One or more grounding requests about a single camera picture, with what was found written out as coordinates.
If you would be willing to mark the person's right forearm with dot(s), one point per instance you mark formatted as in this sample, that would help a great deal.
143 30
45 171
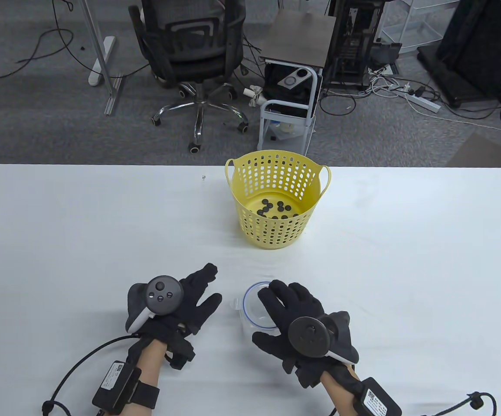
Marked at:
341 394

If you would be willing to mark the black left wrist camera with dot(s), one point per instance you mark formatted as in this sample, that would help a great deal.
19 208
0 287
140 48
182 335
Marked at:
181 353

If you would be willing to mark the black right wrist sensor box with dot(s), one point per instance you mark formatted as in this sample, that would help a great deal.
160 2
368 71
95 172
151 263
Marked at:
378 401

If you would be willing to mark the yellow plastic laundry basket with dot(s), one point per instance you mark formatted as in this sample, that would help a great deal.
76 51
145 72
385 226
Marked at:
276 234

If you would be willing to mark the black left wrist sensor box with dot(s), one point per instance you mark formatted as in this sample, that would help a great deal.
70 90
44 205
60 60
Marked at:
113 385

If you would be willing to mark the pile of black Go stones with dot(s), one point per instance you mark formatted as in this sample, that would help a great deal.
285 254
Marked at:
276 209

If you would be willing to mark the gray hand controller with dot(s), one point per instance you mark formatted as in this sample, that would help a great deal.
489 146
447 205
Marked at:
311 336
161 297

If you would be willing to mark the small black floor box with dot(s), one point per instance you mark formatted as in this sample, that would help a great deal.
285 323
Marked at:
384 53

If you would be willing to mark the person's left forearm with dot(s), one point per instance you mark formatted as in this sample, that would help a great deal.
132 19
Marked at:
150 364

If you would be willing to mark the white rolling cart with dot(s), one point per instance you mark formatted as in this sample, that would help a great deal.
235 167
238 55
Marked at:
298 39

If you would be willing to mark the white desk leg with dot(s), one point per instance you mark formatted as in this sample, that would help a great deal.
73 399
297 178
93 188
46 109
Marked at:
96 34

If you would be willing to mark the brown floor mat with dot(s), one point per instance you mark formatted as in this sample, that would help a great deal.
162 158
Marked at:
489 151

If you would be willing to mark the black wrist sensor box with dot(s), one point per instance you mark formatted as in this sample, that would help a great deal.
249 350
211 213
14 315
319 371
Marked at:
378 401
113 385

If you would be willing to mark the clear round jar lid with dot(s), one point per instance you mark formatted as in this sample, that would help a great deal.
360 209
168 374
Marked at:
252 303

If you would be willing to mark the black case with round vent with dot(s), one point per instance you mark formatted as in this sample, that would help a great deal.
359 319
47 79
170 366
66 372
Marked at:
293 80

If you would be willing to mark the gray left hand controller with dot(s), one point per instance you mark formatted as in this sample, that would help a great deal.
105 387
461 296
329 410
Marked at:
161 297

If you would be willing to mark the black open computer tower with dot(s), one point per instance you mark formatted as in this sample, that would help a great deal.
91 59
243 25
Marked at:
354 43

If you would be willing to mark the person's left hand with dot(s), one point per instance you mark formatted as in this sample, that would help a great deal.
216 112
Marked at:
194 294

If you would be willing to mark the white power strip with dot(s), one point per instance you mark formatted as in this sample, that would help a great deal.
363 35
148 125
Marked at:
424 103

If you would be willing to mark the clear plastic jar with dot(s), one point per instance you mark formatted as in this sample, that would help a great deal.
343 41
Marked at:
246 333

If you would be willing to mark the gray right hand controller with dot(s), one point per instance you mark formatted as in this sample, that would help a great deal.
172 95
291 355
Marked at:
311 336

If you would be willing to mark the large black display stand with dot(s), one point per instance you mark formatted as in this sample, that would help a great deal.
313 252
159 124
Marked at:
480 47

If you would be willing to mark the black office chair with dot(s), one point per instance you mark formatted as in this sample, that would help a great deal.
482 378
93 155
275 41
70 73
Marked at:
198 56

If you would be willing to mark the person's right hand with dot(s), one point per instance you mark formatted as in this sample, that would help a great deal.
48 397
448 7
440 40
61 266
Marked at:
293 303

